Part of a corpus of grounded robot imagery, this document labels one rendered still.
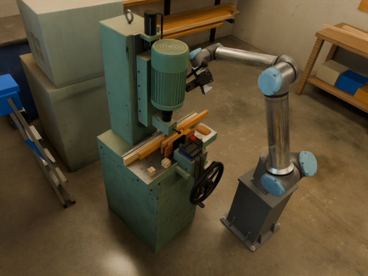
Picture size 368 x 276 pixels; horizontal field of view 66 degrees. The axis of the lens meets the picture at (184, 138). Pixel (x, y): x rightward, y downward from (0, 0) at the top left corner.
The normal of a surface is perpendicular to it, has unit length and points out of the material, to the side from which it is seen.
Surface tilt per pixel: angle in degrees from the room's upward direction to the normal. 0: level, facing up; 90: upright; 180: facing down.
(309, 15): 90
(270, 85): 88
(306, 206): 0
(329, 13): 90
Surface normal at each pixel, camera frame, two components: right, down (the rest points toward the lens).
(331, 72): -0.79, 0.37
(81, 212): 0.08, -0.73
